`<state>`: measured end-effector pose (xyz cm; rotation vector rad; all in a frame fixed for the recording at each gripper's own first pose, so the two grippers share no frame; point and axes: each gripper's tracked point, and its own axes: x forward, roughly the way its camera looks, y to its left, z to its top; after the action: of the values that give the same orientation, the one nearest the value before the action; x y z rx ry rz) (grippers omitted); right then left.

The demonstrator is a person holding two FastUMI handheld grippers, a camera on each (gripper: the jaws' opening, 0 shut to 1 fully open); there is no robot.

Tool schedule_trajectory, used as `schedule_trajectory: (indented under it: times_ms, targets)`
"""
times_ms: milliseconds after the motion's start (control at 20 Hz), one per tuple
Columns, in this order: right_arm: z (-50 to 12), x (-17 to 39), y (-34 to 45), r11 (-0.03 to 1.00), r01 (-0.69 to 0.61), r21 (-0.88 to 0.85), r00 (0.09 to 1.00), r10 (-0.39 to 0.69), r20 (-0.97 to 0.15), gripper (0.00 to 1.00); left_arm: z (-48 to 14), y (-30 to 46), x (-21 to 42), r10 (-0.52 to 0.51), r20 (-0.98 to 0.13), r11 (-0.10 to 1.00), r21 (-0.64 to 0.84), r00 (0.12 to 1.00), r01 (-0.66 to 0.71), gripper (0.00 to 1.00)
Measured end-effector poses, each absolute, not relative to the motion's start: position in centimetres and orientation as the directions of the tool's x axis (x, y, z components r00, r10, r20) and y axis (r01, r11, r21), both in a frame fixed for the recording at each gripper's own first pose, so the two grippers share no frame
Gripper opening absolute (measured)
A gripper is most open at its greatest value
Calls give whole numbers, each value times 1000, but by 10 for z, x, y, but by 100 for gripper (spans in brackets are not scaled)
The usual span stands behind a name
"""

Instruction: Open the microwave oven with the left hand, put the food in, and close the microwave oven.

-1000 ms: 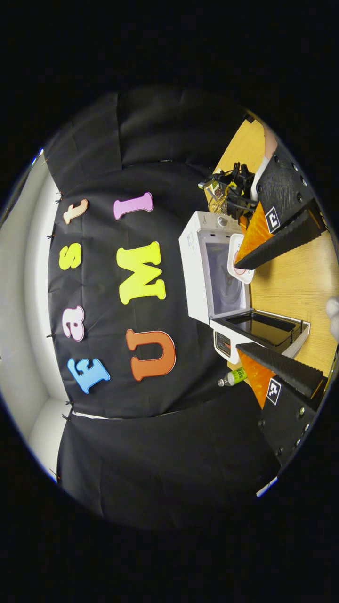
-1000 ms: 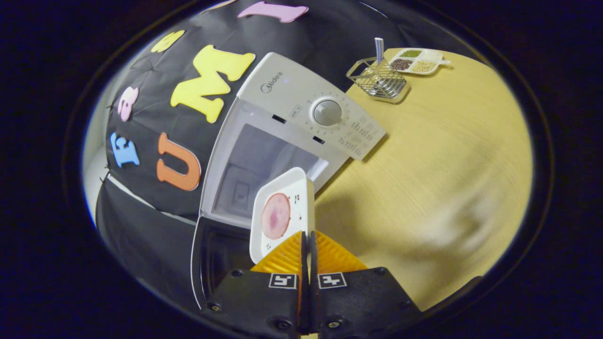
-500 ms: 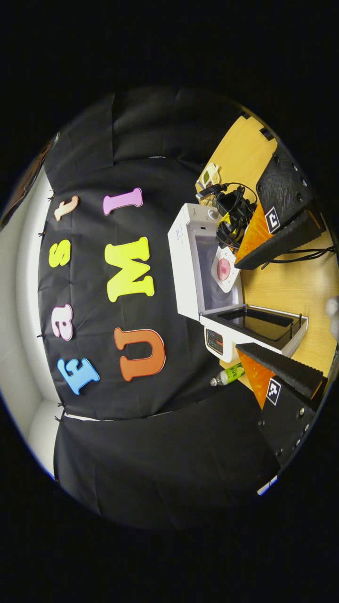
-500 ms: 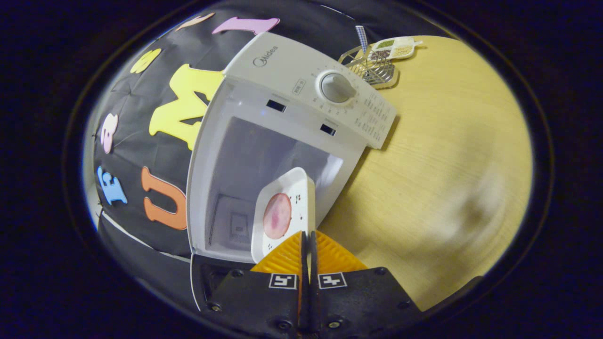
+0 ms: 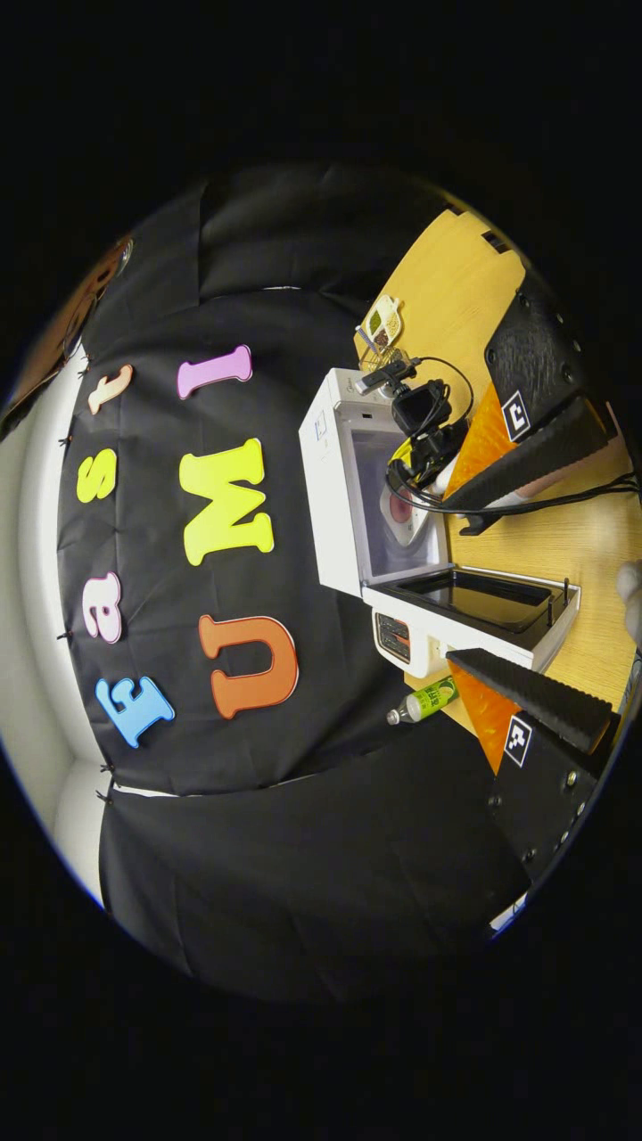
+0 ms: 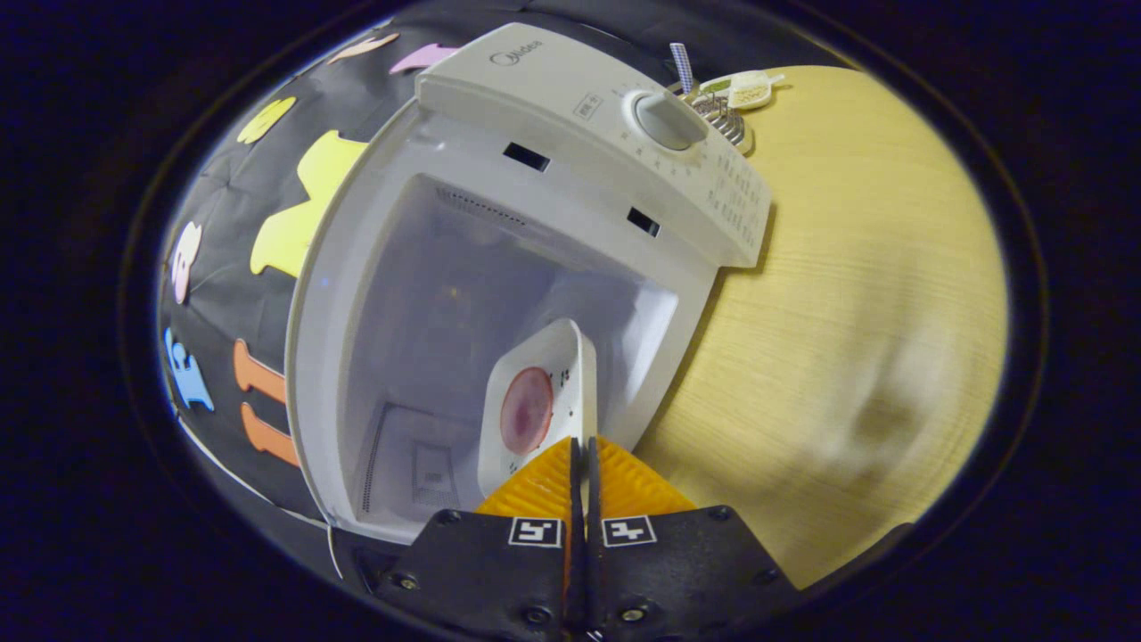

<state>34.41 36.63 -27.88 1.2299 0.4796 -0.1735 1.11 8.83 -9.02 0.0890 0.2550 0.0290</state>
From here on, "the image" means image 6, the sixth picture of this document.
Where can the white microwave oven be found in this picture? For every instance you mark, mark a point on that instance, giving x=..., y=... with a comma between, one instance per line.
x=553, y=107

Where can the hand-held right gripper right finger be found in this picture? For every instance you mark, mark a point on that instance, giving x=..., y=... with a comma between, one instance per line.
x=677, y=571

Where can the pink meat slice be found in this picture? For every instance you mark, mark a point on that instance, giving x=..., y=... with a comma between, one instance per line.
x=526, y=410

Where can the white divided bean dish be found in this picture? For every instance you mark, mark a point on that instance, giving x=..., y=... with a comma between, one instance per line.
x=753, y=89

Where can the white square food plate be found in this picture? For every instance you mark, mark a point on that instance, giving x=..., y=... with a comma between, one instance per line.
x=570, y=357

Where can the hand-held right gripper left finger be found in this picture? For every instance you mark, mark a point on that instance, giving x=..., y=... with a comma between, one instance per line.
x=481, y=571

